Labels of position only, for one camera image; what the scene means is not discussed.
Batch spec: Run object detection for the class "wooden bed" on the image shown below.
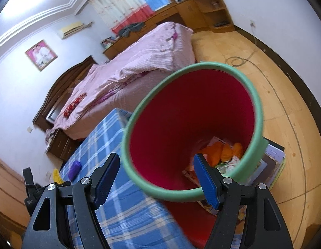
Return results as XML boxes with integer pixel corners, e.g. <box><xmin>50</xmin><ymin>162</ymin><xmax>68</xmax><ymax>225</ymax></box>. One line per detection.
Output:
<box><xmin>33</xmin><ymin>22</ymin><xmax>196</xmax><ymax>140</ymax></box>

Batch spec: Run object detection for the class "orange mesh bag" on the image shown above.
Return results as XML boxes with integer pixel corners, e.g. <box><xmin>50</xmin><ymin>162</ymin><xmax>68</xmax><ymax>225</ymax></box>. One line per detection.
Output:
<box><xmin>201</xmin><ymin>142</ymin><xmax>243</xmax><ymax>166</ymax></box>

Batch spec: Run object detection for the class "floral curtain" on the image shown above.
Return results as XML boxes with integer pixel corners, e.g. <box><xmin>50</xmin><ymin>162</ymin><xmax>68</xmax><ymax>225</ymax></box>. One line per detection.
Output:
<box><xmin>88</xmin><ymin>0</ymin><xmax>154</xmax><ymax>35</ymax></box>

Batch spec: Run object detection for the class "floor cable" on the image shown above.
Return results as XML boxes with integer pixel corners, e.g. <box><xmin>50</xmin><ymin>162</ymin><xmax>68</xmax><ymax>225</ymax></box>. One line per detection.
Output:
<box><xmin>225</xmin><ymin>24</ymin><xmax>258</xmax><ymax>67</ymax></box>

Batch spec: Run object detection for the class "dark clothing heap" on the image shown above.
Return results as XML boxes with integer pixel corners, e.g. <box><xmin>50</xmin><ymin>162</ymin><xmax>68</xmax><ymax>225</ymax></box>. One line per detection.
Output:
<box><xmin>118</xmin><ymin>22</ymin><xmax>145</xmax><ymax>38</ymax></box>

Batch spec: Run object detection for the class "dark wooden nightstand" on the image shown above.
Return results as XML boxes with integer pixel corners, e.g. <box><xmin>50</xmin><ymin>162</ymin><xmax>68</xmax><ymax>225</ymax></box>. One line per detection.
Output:
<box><xmin>45</xmin><ymin>128</ymin><xmax>84</xmax><ymax>161</ymax></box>

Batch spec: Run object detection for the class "wall air conditioner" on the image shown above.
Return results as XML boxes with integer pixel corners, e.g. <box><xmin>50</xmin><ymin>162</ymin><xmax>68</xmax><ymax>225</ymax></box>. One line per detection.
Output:
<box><xmin>57</xmin><ymin>21</ymin><xmax>94</xmax><ymax>40</ymax></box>

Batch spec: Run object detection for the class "purple plastic item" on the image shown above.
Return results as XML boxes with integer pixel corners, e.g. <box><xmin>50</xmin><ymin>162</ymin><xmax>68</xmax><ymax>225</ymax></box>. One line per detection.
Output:
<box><xmin>68</xmin><ymin>160</ymin><xmax>82</xmax><ymax>181</ymax></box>

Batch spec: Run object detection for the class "framed wall picture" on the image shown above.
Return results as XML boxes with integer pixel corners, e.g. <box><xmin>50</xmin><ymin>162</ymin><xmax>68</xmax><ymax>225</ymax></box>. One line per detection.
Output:
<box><xmin>25</xmin><ymin>39</ymin><xmax>58</xmax><ymax>72</ymax></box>

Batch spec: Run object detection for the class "yellow sponge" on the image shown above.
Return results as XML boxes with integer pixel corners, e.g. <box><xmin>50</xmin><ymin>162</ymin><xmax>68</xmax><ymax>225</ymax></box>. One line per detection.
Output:
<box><xmin>52</xmin><ymin>168</ymin><xmax>65</xmax><ymax>184</ymax></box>

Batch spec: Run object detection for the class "framed photo on desk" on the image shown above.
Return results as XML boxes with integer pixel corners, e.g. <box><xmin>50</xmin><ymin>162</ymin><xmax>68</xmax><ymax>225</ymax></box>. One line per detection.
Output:
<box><xmin>101</xmin><ymin>38</ymin><xmax>117</xmax><ymax>48</ymax></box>

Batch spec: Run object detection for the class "cloth heap on nightstand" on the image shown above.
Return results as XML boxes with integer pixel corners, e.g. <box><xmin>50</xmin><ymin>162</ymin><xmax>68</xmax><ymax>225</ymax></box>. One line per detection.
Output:
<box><xmin>45</xmin><ymin>128</ymin><xmax>58</xmax><ymax>151</ymax></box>

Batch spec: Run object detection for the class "red patterned pillow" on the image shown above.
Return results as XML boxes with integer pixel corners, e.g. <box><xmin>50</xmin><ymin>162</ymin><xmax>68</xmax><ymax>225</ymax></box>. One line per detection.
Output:
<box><xmin>63</xmin><ymin>93</ymin><xmax>88</xmax><ymax>117</ymax></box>

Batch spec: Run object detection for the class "pink duvet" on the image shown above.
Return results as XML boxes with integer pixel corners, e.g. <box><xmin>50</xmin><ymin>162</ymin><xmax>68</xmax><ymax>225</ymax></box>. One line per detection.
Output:
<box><xmin>54</xmin><ymin>22</ymin><xmax>196</xmax><ymax>139</ymax></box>

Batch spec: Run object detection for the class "red bin with green rim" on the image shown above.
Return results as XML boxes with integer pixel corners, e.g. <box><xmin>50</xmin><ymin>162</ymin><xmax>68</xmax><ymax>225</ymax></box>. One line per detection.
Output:
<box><xmin>122</xmin><ymin>62</ymin><xmax>268</xmax><ymax>249</ymax></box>

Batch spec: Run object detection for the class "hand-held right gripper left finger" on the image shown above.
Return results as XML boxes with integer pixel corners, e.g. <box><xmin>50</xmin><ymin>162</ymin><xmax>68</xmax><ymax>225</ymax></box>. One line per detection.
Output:
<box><xmin>22</xmin><ymin>153</ymin><xmax>121</xmax><ymax>249</ymax></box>

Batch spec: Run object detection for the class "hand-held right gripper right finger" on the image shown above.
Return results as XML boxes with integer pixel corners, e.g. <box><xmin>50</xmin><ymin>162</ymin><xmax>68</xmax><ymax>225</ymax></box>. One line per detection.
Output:
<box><xmin>193</xmin><ymin>153</ymin><xmax>294</xmax><ymax>249</ymax></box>

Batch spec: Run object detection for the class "wooden desk cabinet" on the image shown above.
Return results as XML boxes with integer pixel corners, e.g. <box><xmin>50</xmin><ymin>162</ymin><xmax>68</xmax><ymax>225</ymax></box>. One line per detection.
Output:
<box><xmin>101</xmin><ymin>0</ymin><xmax>235</xmax><ymax>60</ymax></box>

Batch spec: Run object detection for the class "blue plaid cloth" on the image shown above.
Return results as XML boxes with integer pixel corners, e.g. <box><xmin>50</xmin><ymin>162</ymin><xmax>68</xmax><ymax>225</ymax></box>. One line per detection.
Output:
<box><xmin>58</xmin><ymin>108</ymin><xmax>244</xmax><ymax>249</ymax></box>

